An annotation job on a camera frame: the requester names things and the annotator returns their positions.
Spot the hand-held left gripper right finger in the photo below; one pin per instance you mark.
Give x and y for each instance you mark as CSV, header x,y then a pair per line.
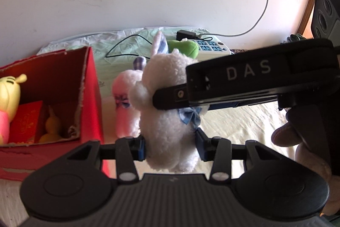
x,y
201,146

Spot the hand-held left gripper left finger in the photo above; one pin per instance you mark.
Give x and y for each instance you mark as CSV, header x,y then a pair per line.
x,y
141,150

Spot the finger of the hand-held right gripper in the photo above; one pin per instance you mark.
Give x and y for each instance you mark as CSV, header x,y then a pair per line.
x,y
170,95

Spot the white plush bunny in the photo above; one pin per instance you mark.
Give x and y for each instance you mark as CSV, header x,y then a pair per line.
x,y
164,123

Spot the green plush toy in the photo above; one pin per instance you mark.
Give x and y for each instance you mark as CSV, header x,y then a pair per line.
x,y
183,47

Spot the red cardboard box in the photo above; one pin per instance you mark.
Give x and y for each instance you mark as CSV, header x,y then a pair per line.
x,y
91,99

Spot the person's right hand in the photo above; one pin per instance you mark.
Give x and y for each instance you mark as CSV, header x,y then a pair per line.
x,y
284,136

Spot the pink plush bunny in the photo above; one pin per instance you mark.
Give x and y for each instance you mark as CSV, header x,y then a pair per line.
x,y
123,115

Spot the white power strip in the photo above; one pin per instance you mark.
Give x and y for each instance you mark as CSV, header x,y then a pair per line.
x,y
212,49

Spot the black plug adapter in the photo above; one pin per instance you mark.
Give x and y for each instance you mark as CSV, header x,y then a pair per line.
x,y
186,34

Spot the yellow duck toy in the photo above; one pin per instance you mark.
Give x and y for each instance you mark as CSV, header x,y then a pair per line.
x,y
51,126

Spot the red paper packet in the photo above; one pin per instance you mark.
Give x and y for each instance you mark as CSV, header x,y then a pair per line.
x,y
25,120

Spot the yellow plush bear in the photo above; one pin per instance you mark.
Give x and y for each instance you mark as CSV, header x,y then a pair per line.
x,y
9,94

